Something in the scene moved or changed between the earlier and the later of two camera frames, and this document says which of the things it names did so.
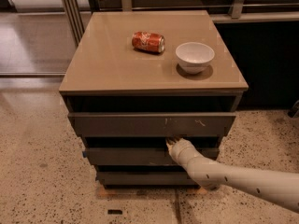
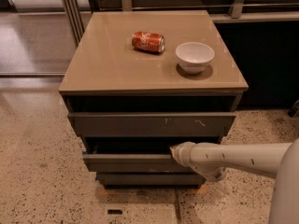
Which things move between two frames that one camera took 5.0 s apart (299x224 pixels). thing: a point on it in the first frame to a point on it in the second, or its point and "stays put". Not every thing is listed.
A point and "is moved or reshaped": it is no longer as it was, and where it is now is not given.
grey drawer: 136,156 is moved or reshaped
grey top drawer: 153,124 stays put
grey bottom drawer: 147,179 stays put
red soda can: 148,41 stays put
